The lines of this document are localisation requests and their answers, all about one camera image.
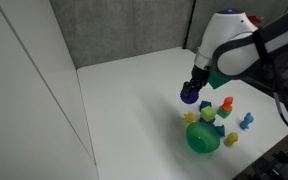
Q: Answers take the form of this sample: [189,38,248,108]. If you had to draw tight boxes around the red object behind arm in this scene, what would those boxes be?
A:
[254,15,266,28]

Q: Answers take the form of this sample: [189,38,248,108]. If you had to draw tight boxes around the dark blue cube block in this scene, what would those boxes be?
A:
[198,117,216,127]

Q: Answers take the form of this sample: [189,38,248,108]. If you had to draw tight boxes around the teal animal toy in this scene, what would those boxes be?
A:
[214,124,226,138]

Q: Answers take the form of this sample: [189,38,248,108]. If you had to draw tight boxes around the black equipment frame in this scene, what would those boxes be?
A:
[232,131,288,180]

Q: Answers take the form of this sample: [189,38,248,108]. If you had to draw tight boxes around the dark blue pentagon block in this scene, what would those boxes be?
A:
[198,100,213,112]

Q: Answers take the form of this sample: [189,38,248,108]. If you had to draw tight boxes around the yellow animal toy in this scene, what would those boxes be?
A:
[223,131,239,148]

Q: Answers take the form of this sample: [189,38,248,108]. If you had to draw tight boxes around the yellow spiky star toy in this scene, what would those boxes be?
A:
[183,111,197,126]

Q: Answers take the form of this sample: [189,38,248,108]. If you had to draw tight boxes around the light blue animal toy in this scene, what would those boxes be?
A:
[239,112,255,131]

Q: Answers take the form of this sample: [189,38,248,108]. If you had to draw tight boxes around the lime green cube block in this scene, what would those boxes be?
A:
[200,106,217,123]

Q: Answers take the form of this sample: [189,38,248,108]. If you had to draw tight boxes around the dark blue spiky ball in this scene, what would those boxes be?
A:
[179,88,200,105]

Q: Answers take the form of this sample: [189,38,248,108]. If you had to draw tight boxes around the black vertical pole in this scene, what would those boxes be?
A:
[182,0,197,50]

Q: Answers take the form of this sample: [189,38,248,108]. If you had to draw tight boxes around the orange animal toy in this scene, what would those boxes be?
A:
[219,96,234,113]

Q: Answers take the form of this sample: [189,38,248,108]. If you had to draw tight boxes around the black cable bundle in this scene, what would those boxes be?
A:
[270,43,288,141]

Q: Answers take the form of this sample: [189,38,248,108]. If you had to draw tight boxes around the green plastic bowl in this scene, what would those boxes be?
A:
[185,121,222,155]

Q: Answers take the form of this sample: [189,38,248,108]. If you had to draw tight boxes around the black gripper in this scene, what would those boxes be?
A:
[182,64,212,99]

